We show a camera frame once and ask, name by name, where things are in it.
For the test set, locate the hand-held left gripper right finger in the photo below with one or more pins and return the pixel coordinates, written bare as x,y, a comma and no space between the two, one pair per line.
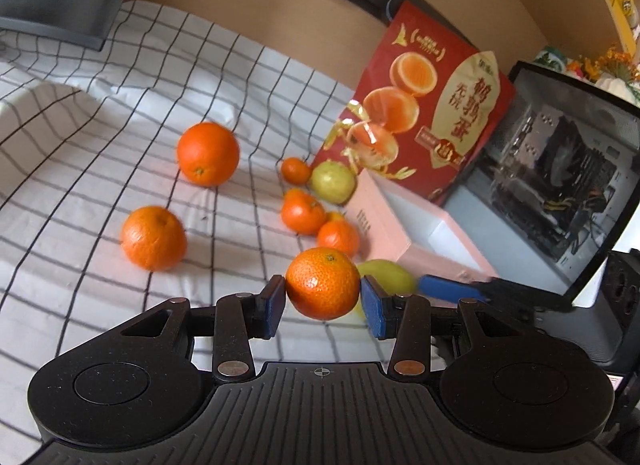
373,310

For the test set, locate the yellow toys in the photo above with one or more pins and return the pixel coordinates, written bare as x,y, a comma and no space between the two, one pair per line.
622,2

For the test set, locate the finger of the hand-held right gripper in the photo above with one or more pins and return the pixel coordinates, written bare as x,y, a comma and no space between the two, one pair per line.
442,287

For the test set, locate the glass-sided computer case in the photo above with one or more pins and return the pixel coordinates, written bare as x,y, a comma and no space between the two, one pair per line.
550,180

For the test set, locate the small mandarin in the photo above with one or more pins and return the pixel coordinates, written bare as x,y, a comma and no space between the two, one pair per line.
296,170

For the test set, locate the yellow flowers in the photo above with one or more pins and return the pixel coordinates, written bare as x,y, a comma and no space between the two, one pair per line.
607,65

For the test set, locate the pink box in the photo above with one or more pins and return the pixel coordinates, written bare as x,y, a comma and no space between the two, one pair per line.
385,230

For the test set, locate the large orange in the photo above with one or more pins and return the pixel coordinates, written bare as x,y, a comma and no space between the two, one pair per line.
207,152
152,237

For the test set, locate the black speaker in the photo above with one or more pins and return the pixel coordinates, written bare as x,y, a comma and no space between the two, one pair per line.
622,295

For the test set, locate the checked white bed sheet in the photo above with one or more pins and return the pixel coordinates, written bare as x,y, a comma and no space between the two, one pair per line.
100,110

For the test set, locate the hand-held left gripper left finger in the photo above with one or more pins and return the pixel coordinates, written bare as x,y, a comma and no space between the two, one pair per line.
272,307

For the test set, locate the red gift box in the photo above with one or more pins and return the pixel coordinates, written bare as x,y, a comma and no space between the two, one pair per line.
430,95

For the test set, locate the white green cup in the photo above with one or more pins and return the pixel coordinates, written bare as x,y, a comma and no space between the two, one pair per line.
550,57

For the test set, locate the green pear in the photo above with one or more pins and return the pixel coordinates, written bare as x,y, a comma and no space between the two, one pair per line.
391,277
332,181

